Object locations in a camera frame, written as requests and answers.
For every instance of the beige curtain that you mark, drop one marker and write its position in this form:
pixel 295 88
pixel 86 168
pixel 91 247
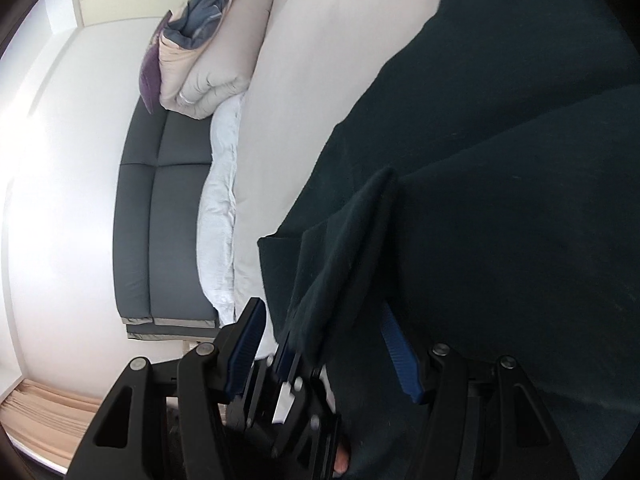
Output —
pixel 40 410

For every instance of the dark green garment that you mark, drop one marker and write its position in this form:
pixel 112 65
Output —
pixel 500 185

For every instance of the white pillow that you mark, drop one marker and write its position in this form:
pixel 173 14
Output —
pixel 217 210

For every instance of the person's left hand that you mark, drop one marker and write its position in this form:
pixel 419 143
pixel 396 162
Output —
pixel 342 460

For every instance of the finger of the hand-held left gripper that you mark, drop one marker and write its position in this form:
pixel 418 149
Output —
pixel 320 425
pixel 281 357

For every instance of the grey padded headboard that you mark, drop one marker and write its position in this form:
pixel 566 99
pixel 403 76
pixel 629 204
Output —
pixel 175 210

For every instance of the blue grey blanket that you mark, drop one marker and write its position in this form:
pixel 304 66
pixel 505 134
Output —
pixel 205 15

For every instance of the folded beige comforter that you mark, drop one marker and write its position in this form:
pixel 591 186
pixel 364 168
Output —
pixel 220 75

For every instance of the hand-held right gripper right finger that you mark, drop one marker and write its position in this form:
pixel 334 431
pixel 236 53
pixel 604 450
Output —
pixel 402 355

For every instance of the purple pillow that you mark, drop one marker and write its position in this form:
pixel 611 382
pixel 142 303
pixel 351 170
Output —
pixel 150 75

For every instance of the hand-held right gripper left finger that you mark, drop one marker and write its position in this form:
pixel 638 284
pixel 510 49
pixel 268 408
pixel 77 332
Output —
pixel 245 350

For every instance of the bed with pale sheet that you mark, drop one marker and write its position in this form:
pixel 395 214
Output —
pixel 310 60

